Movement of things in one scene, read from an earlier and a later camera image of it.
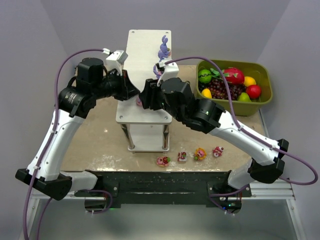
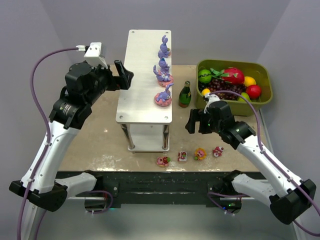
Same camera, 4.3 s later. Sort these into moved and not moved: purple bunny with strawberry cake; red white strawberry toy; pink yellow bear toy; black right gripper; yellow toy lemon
Moved: black right gripper
Not moved: yellow toy lemon; purple bunny with strawberry cake; red white strawberry toy; pink yellow bear toy
